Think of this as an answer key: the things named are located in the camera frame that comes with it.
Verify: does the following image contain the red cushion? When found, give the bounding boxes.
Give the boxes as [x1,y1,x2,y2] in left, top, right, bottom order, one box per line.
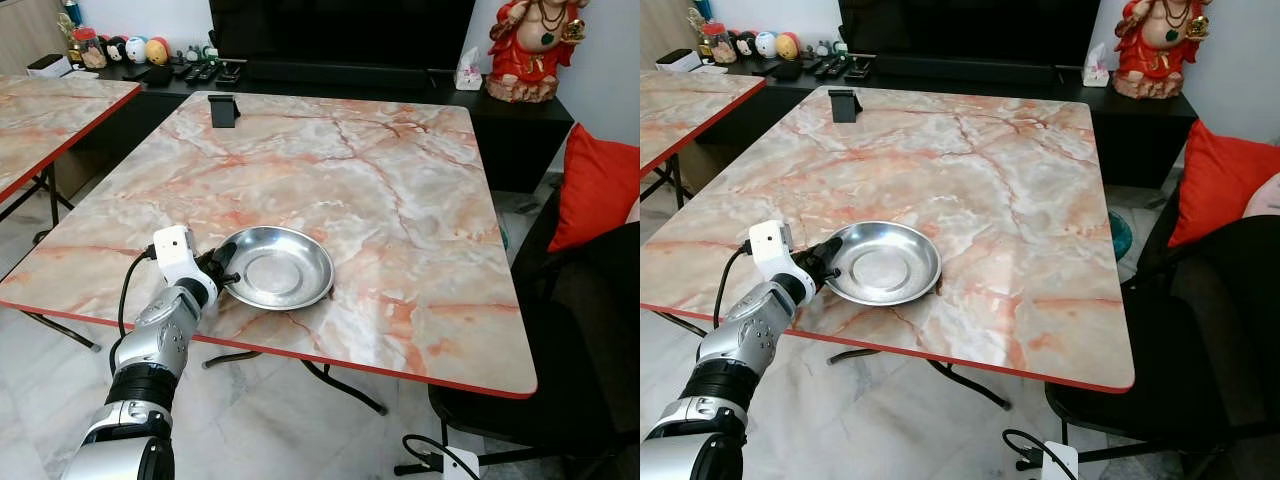
[1168,120,1280,249]
[548,123,641,253]

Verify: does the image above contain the red laughing buddha statue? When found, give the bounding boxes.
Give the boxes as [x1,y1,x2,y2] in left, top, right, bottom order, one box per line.
[1112,0,1211,101]
[485,0,591,104]

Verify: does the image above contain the black chair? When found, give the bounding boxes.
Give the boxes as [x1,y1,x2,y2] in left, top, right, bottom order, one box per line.
[395,190,641,480]
[1005,190,1280,480]

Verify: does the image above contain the round stainless steel plate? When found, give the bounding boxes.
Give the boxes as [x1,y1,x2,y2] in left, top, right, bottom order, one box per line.
[825,221,943,306]
[217,226,336,311]

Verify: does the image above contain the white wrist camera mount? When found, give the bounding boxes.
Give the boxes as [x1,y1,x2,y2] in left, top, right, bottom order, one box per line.
[1040,442,1080,480]
[440,448,481,480]
[748,221,817,295]
[152,226,217,299]

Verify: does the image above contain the marble folding table red edge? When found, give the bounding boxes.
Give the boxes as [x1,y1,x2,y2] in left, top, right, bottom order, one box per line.
[0,72,143,246]
[0,90,538,416]
[640,85,1136,411]
[640,70,767,211]

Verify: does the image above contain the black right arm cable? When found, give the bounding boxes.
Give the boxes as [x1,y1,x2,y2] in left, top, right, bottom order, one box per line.
[401,433,483,480]
[1002,429,1077,480]

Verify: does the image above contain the red-lidded glass jar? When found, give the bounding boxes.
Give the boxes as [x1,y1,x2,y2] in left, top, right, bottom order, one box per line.
[78,28,108,69]
[705,22,736,64]

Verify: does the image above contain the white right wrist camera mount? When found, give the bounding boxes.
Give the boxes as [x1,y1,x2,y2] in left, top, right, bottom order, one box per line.
[440,448,481,480]
[1040,442,1080,480]

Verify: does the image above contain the teal round object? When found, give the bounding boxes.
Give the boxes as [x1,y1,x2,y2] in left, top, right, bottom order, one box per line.
[1108,210,1134,263]

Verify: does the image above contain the white floral tissue box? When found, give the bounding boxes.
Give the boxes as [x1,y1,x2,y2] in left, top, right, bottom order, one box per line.
[1082,42,1111,88]
[455,47,485,92]

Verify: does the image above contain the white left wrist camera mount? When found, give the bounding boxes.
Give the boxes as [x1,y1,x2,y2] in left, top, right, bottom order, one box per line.
[748,221,817,295]
[152,226,217,299]

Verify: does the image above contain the black flat television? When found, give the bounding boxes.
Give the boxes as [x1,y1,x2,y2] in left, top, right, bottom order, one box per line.
[838,0,1101,83]
[208,0,477,86]

